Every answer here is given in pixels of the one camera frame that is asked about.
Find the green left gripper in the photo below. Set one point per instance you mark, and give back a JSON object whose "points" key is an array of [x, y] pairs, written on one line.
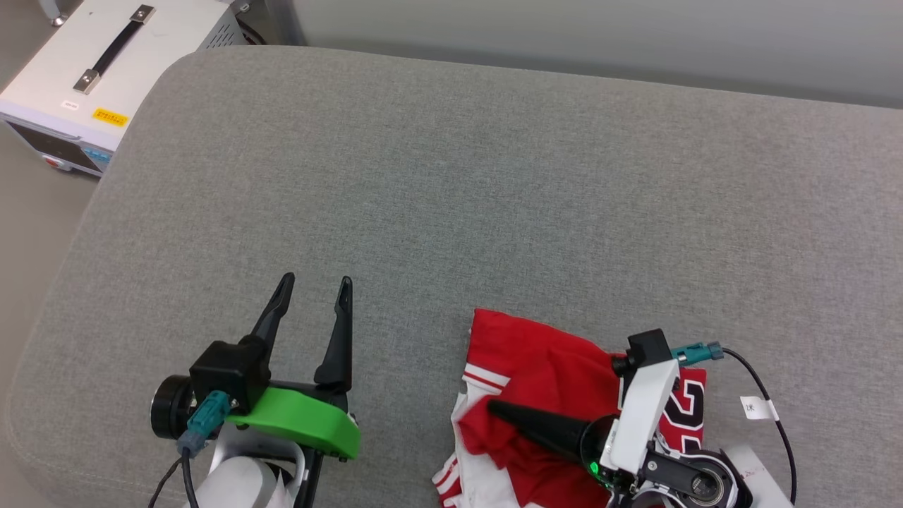
{"points": [[303, 423]]}

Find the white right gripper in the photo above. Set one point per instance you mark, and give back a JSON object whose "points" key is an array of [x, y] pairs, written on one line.
{"points": [[642, 416]]}

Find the red sports jersey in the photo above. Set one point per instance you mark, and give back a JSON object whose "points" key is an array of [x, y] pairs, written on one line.
{"points": [[536, 374]]}

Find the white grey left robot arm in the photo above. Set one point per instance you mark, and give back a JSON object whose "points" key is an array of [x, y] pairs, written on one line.
{"points": [[240, 487]]}

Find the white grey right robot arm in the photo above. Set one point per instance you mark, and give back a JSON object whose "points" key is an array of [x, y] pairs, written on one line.
{"points": [[677, 480]]}

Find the grey fabric sofa cushion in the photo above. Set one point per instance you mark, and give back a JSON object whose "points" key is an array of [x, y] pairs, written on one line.
{"points": [[458, 212]]}

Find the white paper label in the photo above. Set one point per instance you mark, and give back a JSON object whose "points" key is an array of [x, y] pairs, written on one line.
{"points": [[762, 480]]}

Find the yellow warning sticker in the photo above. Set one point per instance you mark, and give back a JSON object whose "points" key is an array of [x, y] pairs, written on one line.
{"points": [[111, 117]]}

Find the white equipment box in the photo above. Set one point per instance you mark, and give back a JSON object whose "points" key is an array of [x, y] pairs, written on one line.
{"points": [[162, 56]]}

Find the grey metal furniture foot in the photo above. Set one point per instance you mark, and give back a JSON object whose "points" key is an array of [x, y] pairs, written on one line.
{"points": [[53, 10]]}

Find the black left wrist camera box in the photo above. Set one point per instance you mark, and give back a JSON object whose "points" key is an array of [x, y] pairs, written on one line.
{"points": [[226, 374]]}

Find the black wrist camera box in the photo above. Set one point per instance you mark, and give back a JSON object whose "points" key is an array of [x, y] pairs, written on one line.
{"points": [[649, 347], [226, 374]]}

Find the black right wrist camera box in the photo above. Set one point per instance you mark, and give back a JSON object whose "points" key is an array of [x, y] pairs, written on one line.
{"points": [[649, 347]]}

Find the teal left camera connector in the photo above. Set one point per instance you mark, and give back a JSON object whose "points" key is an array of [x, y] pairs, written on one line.
{"points": [[206, 420]]}

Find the teal camera connector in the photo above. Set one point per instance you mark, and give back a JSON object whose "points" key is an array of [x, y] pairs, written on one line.
{"points": [[206, 420], [695, 353]]}

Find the teal right camera connector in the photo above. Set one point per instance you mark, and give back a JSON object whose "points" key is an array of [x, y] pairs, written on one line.
{"points": [[695, 353]]}

